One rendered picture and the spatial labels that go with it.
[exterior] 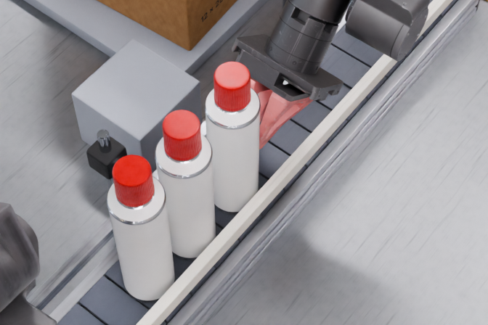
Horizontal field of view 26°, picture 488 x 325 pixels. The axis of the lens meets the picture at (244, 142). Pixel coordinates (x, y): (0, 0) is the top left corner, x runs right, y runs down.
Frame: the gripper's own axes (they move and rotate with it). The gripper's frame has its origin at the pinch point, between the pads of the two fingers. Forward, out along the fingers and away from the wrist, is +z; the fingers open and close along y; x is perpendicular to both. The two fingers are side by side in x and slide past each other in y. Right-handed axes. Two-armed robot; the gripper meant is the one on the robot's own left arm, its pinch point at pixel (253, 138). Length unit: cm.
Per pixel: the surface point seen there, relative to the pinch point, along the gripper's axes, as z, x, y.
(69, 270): 13.2, -19.2, -3.4
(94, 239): 10.8, -16.3, -3.8
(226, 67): -9.0, -11.7, -0.8
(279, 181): 2.8, 0.7, 4.3
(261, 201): 4.7, -1.6, 4.3
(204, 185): 1.3, -12.9, 2.6
